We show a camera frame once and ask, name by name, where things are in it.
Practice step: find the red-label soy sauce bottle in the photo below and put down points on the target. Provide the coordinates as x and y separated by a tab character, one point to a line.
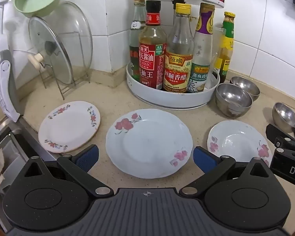
151	59

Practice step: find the glass pot lid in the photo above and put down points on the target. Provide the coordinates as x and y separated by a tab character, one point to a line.
68	41

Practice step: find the beige-rimmed floral plate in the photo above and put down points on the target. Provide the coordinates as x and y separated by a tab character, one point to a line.
66	127

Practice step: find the purple-label sauce bottle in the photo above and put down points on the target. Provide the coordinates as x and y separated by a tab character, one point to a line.
201	54

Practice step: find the green-yellow label oil bottle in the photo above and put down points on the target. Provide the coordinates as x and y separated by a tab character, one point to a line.
227	41

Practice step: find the yellow-cap vinegar bottle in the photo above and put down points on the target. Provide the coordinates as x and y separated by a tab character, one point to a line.
178	64

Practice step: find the white rotating condiment rack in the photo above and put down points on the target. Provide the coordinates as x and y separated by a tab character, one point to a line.
172	99

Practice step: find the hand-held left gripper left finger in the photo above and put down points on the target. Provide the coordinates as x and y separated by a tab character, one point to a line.
88	157

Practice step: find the stainless steel sink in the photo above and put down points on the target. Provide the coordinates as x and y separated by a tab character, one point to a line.
17	157

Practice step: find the stainless steel bowl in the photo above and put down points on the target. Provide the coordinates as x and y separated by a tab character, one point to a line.
284	115
247	84
232	99

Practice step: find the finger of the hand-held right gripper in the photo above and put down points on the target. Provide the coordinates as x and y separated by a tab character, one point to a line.
276	131
288	145

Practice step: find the large red-flower white plate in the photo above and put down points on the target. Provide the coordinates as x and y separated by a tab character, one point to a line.
147	143

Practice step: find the clear green-label bottle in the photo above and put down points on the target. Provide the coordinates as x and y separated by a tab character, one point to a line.
135	32

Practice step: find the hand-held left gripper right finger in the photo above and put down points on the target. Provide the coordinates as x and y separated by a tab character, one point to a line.
203	159

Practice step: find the small pink-flower white plate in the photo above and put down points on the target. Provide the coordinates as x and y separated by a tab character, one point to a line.
236	140

